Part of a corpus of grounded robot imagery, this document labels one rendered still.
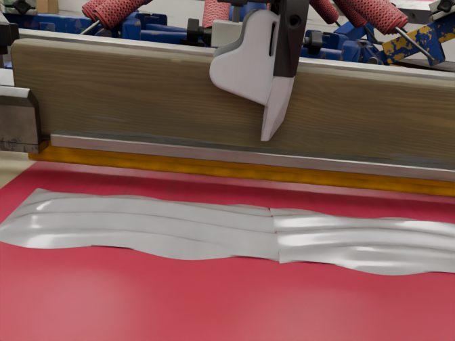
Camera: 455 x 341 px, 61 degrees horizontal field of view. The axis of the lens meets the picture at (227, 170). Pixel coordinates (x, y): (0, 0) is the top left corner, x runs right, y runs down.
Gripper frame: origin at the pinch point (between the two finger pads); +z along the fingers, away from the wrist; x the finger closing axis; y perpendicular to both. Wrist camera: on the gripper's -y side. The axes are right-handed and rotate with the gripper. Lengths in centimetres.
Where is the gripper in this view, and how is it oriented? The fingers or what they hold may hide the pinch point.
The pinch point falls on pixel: (272, 116)
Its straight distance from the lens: 32.9
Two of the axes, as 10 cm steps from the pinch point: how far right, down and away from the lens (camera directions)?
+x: 0.1, 3.9, -9.2
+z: -1.0, 9.2, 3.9
